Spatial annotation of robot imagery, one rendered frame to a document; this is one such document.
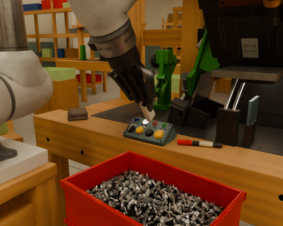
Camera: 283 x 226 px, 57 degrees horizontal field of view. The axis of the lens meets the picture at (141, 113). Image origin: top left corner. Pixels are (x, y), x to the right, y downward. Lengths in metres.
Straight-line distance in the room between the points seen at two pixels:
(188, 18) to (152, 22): 11.00
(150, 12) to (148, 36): 10.85
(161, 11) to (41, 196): 11.60
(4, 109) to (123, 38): 0.42
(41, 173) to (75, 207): 0.25
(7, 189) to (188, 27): 1.03
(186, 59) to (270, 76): 0.72
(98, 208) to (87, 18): 0.35
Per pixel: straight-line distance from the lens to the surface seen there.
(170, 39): 1.50
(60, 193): 1.30
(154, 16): 12.32
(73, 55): 6.82
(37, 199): 0.84
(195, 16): 1.35
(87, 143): 0.98
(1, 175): 0.77
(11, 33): 0.89
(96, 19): 0.52
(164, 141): 0.79
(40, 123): 1.18
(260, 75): 0.70
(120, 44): 0.55
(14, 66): 0.87
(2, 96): 0.81
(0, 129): 1.37
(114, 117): 1.09
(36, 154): 0.81
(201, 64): 0.94
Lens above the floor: 1.20
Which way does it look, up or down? 15 degrees down
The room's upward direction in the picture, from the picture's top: straight up
